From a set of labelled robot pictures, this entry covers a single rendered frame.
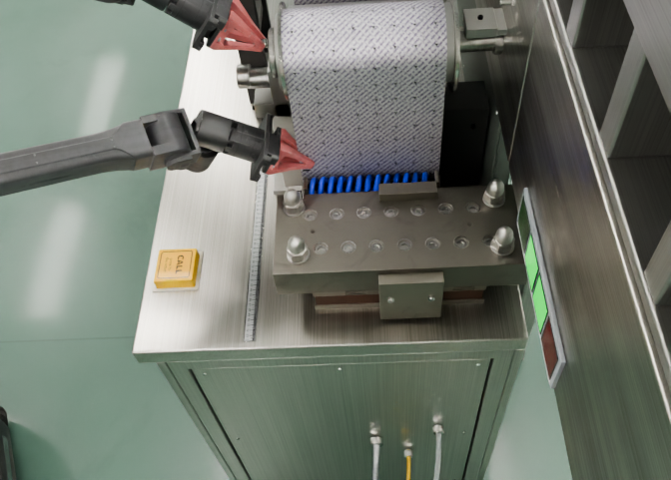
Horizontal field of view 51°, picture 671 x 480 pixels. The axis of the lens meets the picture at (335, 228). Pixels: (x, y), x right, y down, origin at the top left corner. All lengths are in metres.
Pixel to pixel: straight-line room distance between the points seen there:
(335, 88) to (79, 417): 1.49
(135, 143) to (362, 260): 0.39
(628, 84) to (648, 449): 0.29
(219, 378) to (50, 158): 0.50
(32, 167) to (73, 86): 2.20
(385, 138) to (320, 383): 0.47
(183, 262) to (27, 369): 1.22
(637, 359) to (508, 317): 0.61
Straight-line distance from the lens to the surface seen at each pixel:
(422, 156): 1.17
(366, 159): 1.17
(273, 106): 1.19
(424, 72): 1.05
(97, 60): 3.33
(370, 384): 1.31
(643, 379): 0.60
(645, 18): 0.59
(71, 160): 1.05
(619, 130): 0.65
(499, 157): 1.22
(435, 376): 1.29
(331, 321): 1.19
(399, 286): 1.08
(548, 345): 0.86
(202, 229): 1.34
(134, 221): 2.61
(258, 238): 1.30
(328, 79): 1.05
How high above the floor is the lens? 1.93
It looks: 53 degrees down
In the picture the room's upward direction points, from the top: 7 degrees counter-clockwise
